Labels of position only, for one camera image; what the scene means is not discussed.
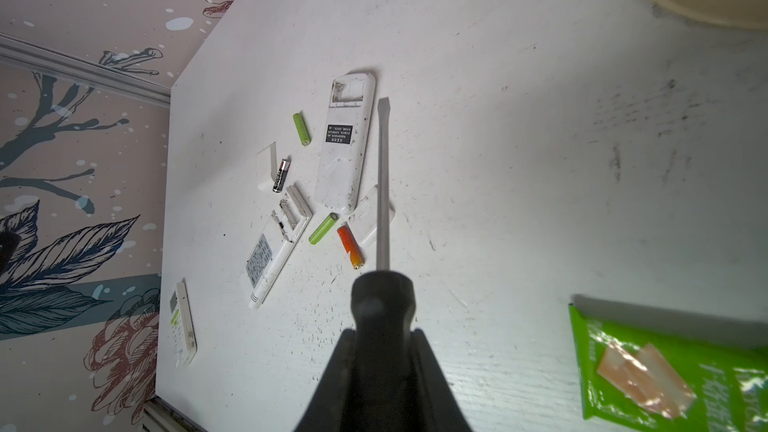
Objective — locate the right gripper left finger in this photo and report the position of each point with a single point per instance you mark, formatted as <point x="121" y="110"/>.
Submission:
<point x="327" y="408"/>

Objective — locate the green battery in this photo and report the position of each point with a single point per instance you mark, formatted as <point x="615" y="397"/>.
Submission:
<point x="323" y="228"/>
<point x="302" y="129"/>

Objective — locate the green snack packet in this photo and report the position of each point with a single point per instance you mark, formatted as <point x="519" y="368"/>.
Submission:
<point x="653" y="381"/>

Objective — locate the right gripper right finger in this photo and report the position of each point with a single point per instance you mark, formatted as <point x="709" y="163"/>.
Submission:
<point x="436" y="406"/>

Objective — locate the orange battery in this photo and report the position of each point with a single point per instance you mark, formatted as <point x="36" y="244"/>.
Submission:
<point x="351" y="246"/>

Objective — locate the black battery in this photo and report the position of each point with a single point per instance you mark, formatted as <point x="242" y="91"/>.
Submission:
<point x="281" y="175"/>

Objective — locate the black yellow screwdriver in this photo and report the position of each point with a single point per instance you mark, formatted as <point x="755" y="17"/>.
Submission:
<point x="382" y="306"/>

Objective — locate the white battery cover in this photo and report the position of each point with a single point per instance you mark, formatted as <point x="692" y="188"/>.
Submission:
<point x="363" y="221"/>
<point x="266" y="168"/>

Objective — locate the white red remote control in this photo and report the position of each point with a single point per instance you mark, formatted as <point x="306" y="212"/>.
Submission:
<point x="344" y="142"/>

